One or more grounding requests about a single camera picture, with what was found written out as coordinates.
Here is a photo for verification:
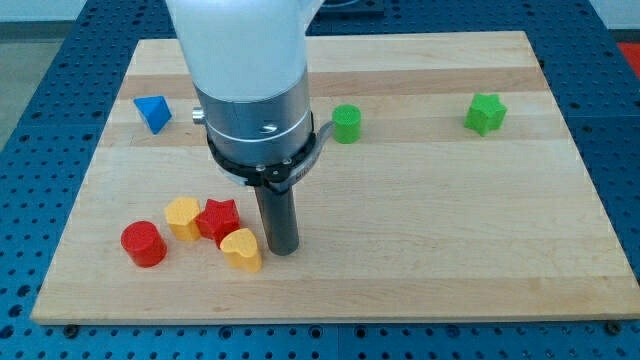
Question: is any blue triangular block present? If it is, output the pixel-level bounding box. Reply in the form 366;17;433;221
133;96;172;135

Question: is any yellow pentagon block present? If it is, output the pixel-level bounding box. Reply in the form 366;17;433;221
164;197;201;241

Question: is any green cylinder block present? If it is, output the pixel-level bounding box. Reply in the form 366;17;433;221
332;104;362;144

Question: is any red star block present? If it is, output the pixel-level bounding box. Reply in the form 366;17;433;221
195;199;240;249

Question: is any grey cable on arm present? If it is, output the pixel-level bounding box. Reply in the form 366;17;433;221
270;120;335;195

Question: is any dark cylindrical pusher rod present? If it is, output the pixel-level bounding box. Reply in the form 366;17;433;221
255;187;299;256

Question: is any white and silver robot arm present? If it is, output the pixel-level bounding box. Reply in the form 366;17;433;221
166;0;323;192

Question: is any red cylinder block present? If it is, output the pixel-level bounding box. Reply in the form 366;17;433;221
121;221;167;268

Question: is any wooden board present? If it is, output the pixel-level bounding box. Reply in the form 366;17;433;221
31;31;639;325

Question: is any green star block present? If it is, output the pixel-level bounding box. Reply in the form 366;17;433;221
464;93;507;136

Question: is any yellow heart block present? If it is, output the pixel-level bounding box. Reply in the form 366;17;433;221
220;228;262;273

